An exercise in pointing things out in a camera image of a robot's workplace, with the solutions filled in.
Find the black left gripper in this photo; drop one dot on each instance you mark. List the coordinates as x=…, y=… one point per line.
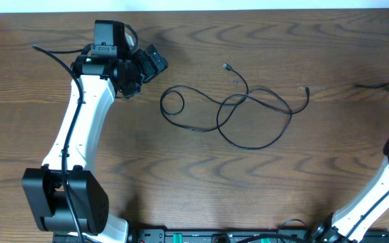
x=151, y=67

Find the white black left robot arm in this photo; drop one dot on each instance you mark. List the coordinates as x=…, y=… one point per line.
x=64, y=195

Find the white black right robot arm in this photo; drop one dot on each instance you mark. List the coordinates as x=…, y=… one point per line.
x=350, y=223

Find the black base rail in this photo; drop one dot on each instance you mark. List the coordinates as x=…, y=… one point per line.
x=166, y=236

